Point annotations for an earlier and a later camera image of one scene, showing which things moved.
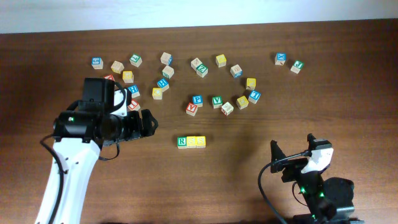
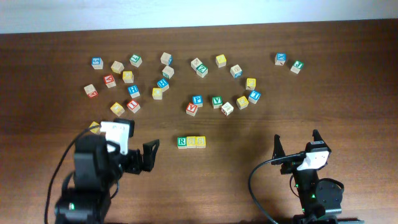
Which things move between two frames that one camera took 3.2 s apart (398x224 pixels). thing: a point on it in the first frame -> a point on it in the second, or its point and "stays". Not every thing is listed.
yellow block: [200, 142] stays
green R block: [181, 142] stays
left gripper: [137, 130] -> [136, 163]
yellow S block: [191, 142] stays
